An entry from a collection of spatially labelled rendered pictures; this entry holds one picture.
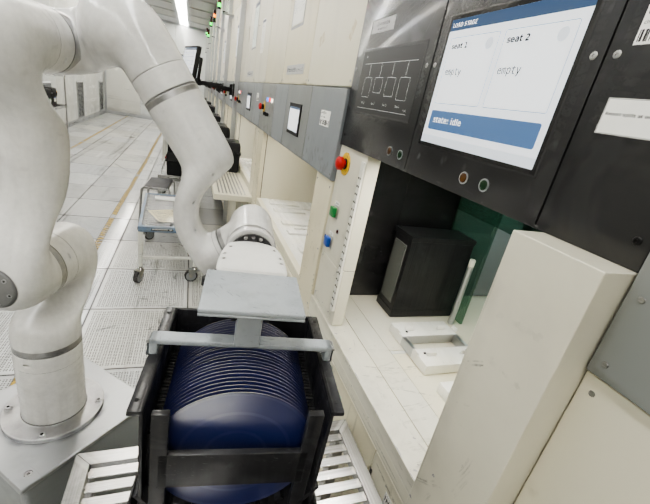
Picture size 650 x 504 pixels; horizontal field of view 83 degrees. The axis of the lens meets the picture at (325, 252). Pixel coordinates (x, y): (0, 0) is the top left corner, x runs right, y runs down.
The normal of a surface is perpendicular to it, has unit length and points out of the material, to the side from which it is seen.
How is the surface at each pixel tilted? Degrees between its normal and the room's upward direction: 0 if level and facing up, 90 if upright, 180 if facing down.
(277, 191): 90
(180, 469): 90
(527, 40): 90
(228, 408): 90
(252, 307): 1
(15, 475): 0
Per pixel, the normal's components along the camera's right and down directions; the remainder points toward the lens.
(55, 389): 0.62, 0.39
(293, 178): 0.31, 0.40
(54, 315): 0.47, -0.61
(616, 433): -0.93, -0.04
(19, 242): 0.33, -0.06
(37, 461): 0.18, -0.91
